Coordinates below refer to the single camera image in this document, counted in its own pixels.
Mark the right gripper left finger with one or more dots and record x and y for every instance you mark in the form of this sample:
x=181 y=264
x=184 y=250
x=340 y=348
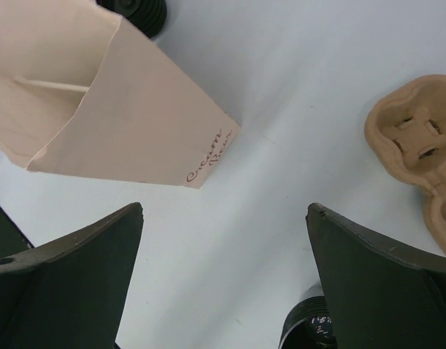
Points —
x=71 y=292

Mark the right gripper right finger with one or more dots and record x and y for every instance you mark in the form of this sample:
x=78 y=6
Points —
x=380 y=292

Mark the beige paper takeout bag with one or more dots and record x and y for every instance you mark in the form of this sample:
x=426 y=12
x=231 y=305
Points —
x=84 y=93

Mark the short black coffee cup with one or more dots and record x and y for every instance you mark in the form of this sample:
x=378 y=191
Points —
x=149 y=16

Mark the tall black coffee cup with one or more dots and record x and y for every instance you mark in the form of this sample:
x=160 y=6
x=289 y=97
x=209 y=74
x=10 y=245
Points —
x=308 y=324

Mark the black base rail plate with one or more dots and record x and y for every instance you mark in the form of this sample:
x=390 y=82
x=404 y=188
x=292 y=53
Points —
x=12 y=239

